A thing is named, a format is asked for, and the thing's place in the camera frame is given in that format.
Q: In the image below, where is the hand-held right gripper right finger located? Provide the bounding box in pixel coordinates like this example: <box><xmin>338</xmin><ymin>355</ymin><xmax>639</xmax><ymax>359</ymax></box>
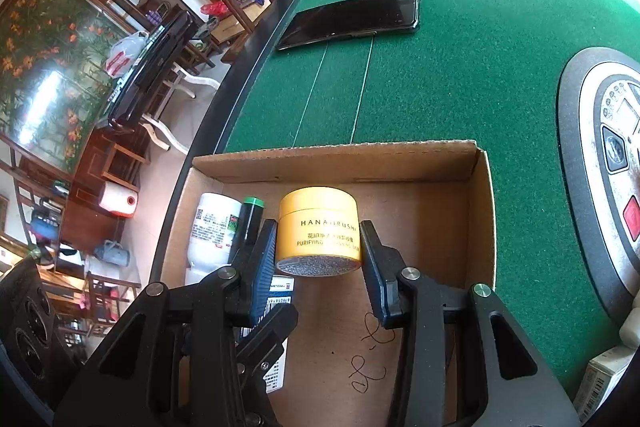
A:
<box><xmin>359</xmin><ymin>220</ymin><xmax>581</xmax><ymax>427</ymax></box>

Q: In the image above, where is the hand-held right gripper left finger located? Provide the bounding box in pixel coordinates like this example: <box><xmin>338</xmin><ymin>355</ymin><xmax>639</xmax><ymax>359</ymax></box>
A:
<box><xmin>54</xmin><ymin>219</ymin><xmax>299</xmax><ymax>427</ymax></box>

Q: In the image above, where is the yellow round jar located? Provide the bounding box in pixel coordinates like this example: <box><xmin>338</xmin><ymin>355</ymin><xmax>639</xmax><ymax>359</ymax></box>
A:
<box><xmin>274</xmin><ymin>187</ymin><xmax>363</xmax><ymax>278</ymax></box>

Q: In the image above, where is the cardboard box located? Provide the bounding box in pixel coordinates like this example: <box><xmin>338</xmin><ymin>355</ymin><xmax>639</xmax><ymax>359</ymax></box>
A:
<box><xmin>160</xmin><ymin>139</ymin><xmax>497</xmax><ymax>427</ymax></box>

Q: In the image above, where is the white box with barcode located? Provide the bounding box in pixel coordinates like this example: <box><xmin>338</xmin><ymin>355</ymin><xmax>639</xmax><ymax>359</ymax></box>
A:
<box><xmin>239</xmin><ymin>274</ymin><xmax>297</xmax><ymax>395</ymax></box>

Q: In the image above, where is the green capped black marker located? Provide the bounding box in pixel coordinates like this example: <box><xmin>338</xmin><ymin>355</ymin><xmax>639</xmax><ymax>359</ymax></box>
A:
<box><xmin>227</xmin><ymin>197</ymin><xmax>266</xmax><ymax>266</ymax></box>

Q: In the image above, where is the white plastic bottle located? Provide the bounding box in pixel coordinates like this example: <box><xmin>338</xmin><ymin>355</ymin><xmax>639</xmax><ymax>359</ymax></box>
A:
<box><xmin>185</xmin><ymin>192</ymin><xmax>244</xmax><ymax>286</ymax></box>

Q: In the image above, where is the white piano stand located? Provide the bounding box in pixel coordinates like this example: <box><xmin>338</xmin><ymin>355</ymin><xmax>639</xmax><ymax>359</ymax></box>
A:
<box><xmin>140</xmin><ymin>69</ymin><xmax>222</xmax><ymax>154</ymax></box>

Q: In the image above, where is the wooden stool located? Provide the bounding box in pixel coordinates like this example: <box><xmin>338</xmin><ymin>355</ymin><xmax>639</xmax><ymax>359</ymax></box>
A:
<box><xmin>102</xmin><ymin>141</ymin><xmax>151</xmax><ymax>194</ymax></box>

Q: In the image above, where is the black side table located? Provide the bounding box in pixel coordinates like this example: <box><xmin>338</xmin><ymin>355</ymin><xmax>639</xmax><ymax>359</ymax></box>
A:
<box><xmin>107</xmin><ymin>9</ymin><xmax>197</xmax><ymax>134</ymax></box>

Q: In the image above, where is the white carton with barcode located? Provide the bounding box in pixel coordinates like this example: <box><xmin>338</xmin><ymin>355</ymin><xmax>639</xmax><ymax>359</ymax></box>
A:
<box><xmin>572</xmin><ymin>347</ymin><xmax>637</xmax><ymax>424</ymax></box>

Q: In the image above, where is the white red plastic bag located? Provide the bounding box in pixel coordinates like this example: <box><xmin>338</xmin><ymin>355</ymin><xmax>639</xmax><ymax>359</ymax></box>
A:
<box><xmin>104</xmin><ymin>32</ymin><xmax>151</xmax><ymax>78</ymax></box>

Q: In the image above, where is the round table control panel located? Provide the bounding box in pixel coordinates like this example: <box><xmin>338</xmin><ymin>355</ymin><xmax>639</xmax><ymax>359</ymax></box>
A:
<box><xmin>556</xmin><ymin>47</ymin><xmax>640</xmax><ymax>329</ymax></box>

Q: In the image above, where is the black smartphone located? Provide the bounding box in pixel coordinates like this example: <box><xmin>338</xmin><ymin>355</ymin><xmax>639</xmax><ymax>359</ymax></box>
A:
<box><xmin>276</xmin><ymin>0</ymin><xmax>420</xmax><ymax>52</ymax></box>

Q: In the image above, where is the framed flower painting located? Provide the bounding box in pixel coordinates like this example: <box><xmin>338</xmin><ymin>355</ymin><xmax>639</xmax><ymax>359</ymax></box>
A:
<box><xmin>0</xmin><ymin>0</ymin><xmax>127</xmax><ymax>174</ymax></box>

